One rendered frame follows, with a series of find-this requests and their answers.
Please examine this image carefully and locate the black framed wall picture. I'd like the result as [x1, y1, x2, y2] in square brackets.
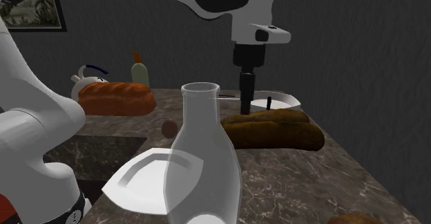
[0, 0, 68, 33]

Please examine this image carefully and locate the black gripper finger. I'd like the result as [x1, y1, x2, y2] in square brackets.
[239, 71, 256, 115]

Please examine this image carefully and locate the white bowl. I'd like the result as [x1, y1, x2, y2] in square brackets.
[249, 90, 302, 111]

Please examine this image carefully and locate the green soap dispenser, orange pump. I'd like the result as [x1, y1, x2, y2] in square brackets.
[127, 51, 151, 88]

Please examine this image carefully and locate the red robot stand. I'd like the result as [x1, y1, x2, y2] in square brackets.
[0, 192, 21, 224]

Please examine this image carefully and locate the brown egg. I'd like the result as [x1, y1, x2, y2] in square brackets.
[161, 119, 179, 140]

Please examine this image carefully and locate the orange bread loaf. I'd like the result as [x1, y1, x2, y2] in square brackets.
[77, 82, 157, 118]

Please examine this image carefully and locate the brown baguette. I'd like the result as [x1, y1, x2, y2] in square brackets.
[220, 108, 326, 152]

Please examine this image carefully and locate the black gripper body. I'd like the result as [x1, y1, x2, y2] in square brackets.
[233, 43, 267, 74]

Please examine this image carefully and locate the white plate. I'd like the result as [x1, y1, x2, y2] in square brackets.
[101, 147, 205, 216]

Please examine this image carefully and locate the clear glass bottle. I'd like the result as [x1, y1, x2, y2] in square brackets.
[162, 82, 244, 224]

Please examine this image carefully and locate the white kettle with blue handle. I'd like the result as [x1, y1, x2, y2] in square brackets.
[70, 64, 110, 103]

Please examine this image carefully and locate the brown round bread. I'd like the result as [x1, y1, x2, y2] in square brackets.
[325, 212, 385, 224]

